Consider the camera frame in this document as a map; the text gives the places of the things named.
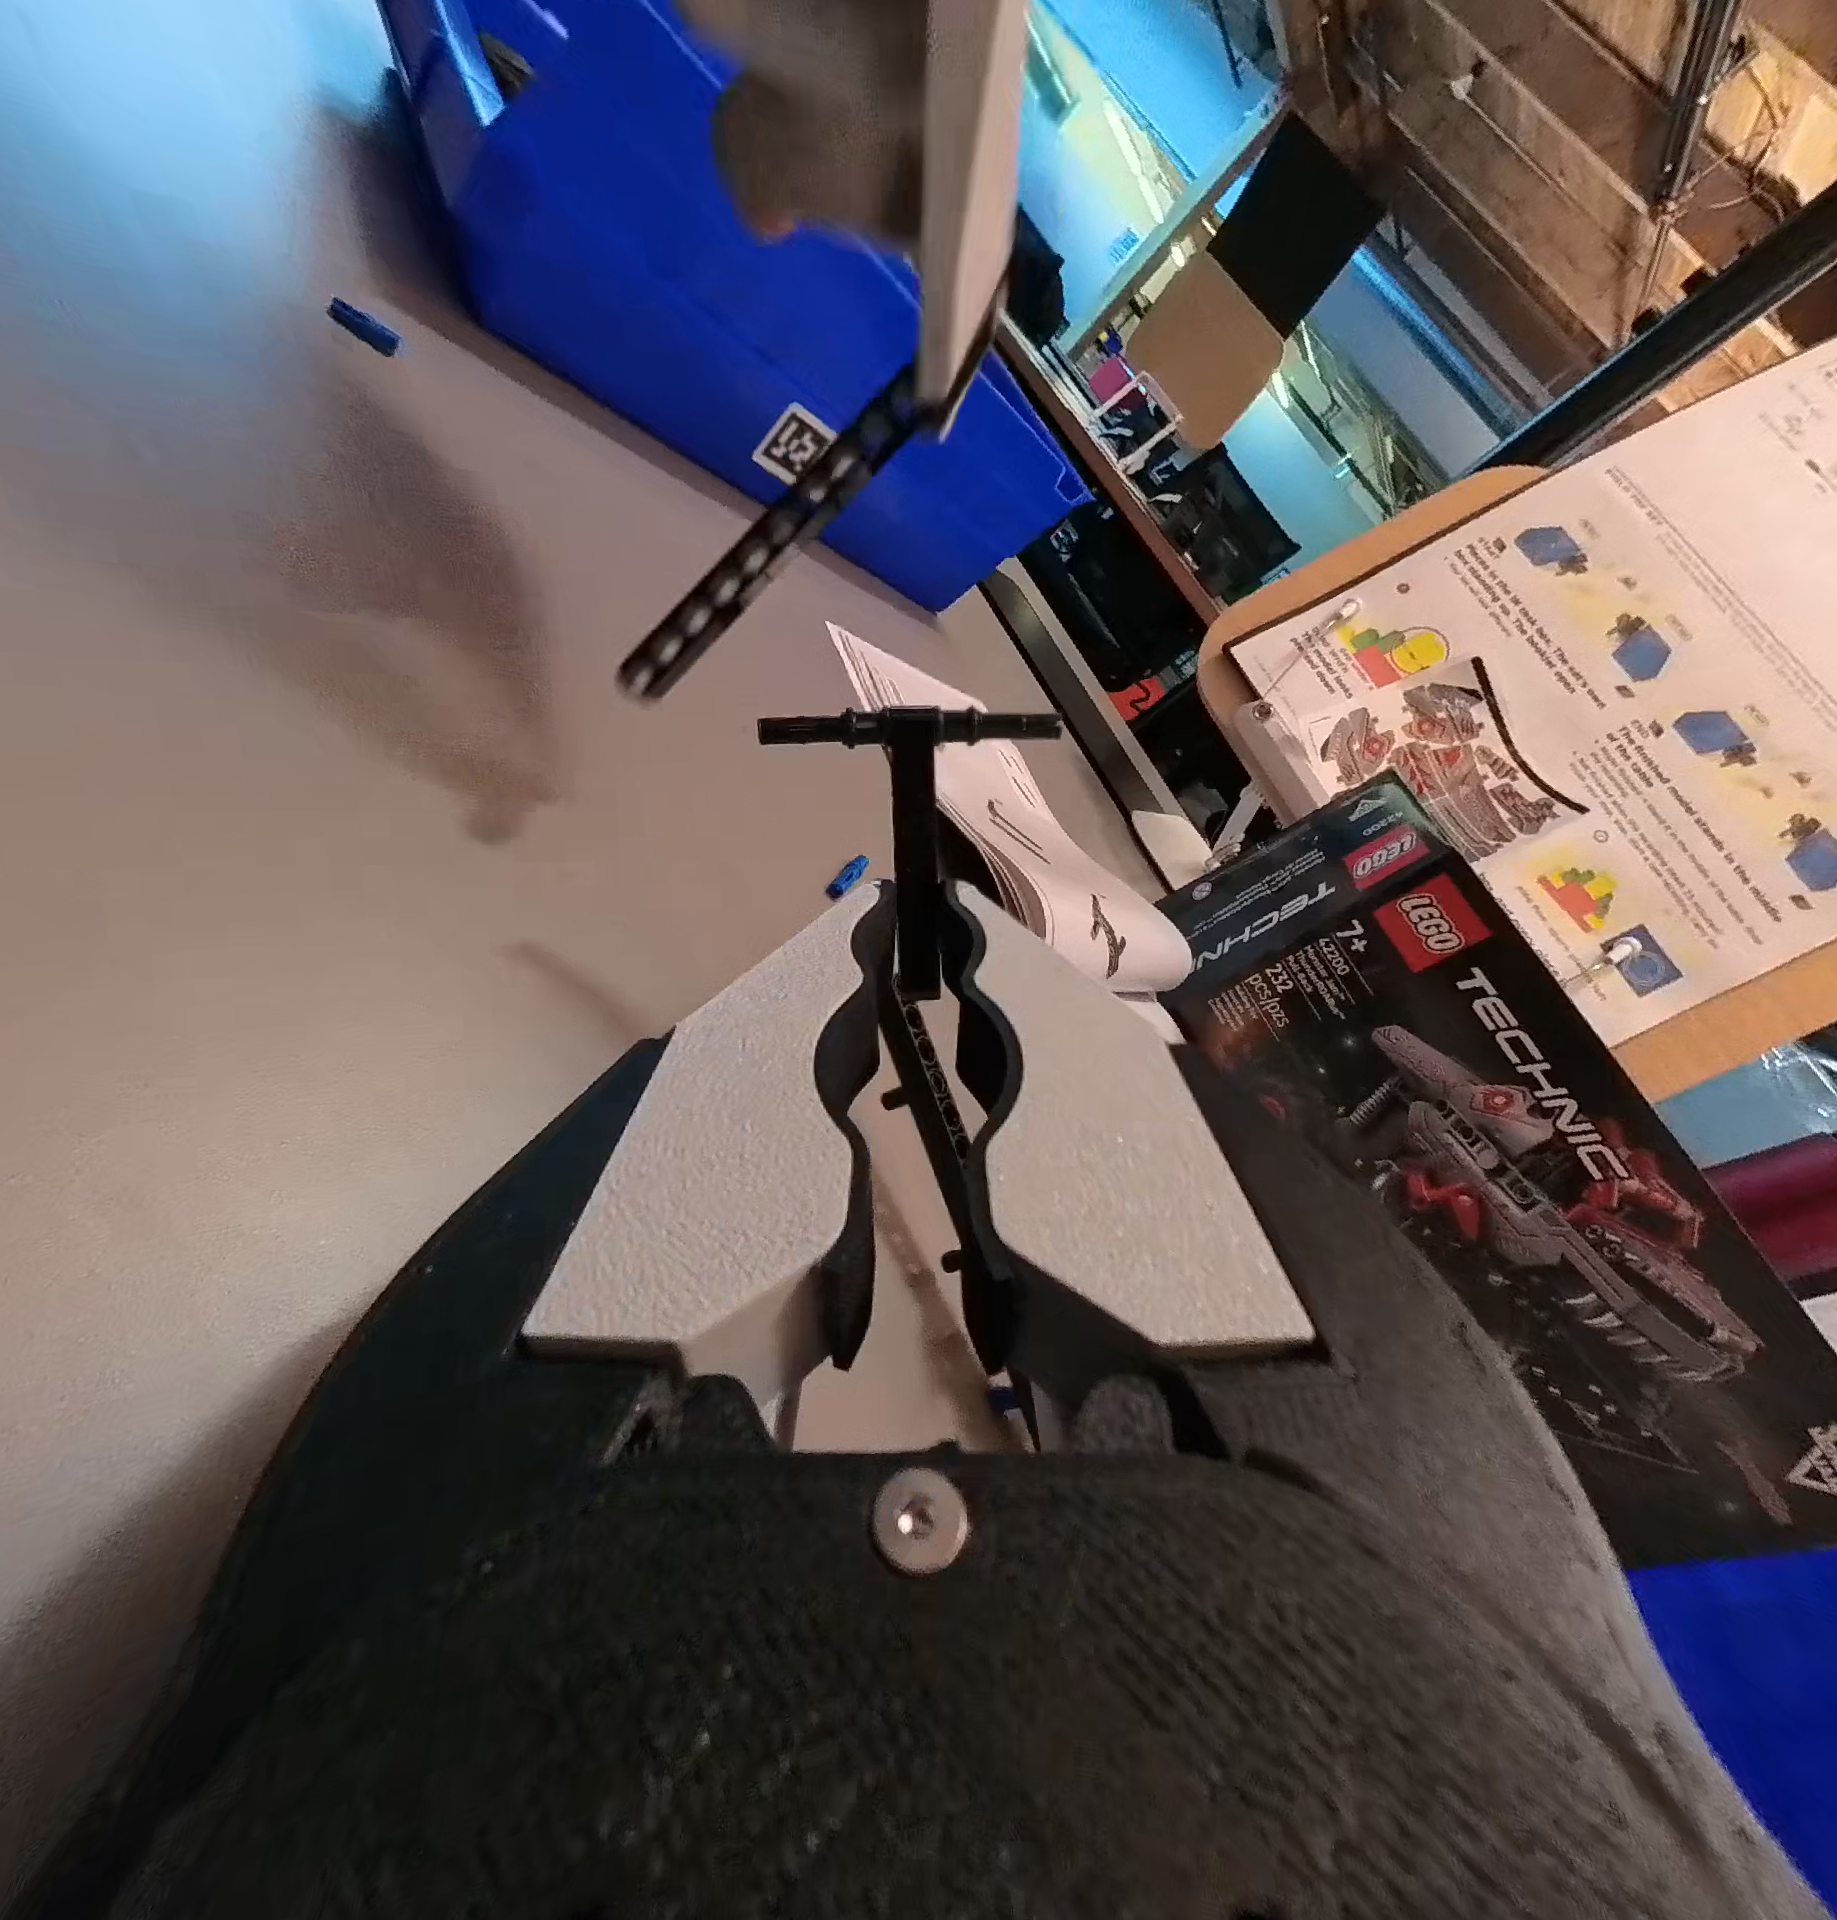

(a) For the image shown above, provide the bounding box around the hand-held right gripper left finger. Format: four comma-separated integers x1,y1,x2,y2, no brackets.
523,877,909,1446

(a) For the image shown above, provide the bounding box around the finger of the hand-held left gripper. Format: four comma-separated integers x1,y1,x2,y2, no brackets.
910,0,1031,437

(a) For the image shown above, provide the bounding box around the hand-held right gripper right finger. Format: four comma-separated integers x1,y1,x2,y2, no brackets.
936,877,1320,1450

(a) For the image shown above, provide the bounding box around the grey black toy brick assembly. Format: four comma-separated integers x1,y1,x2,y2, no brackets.
876,997,1043,1455

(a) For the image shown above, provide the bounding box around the black long axle pin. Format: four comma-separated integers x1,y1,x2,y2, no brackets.
756,707,1068,750

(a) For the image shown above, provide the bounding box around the pink white sign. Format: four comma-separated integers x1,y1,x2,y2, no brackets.
1087,359,1179,453

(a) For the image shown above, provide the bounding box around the tan panel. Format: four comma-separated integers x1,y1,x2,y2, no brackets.
1126,253,1285,453

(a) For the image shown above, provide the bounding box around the open instruction booklet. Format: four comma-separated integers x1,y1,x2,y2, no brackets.
828,621,1193,994

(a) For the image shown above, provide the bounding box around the black toy set box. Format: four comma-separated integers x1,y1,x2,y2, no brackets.
1156,771,1837,1570

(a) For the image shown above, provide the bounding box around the black panel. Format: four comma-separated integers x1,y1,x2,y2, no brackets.
1206,112,1385,339

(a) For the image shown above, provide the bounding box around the white board stand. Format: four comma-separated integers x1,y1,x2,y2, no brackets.
1128,781,1285,890

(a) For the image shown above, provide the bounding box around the blue storage bin with tag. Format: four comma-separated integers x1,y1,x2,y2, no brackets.
378,0,1095,615

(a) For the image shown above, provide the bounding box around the maroon tumbler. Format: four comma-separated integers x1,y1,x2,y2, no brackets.
1704,1132,1837,1284

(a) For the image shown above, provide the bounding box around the wooden board with instruction poster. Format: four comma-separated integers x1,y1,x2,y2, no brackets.
1196,321,1837,1104

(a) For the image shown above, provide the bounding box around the black metal bar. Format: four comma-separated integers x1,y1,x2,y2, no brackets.
1473,178,1837,474

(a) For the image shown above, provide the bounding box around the black desk divider rail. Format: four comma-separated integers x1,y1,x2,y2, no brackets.
981,557,1179,849

